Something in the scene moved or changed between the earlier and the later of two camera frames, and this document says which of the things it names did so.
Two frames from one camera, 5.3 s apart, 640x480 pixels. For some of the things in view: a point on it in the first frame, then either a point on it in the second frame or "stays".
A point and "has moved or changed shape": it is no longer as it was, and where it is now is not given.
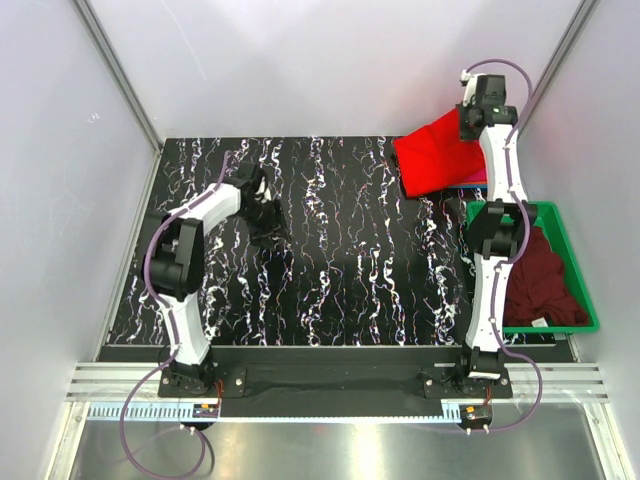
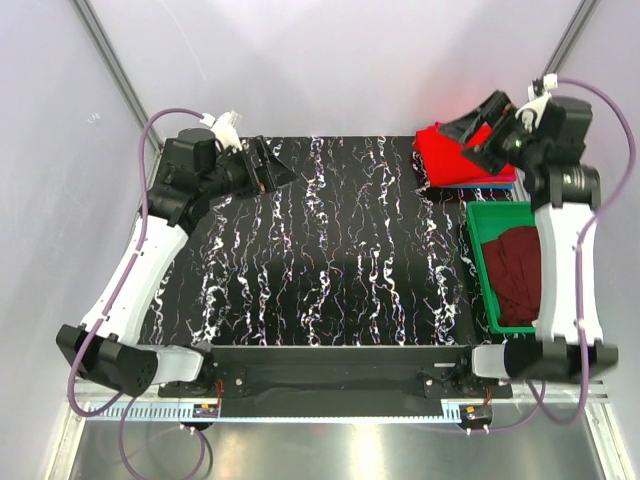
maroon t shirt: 537,287 stays
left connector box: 205,410 stays
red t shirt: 432,156 has moved or changed shape
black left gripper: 274,225 -> 266,178
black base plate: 324,382 stays
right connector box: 475,416 stays
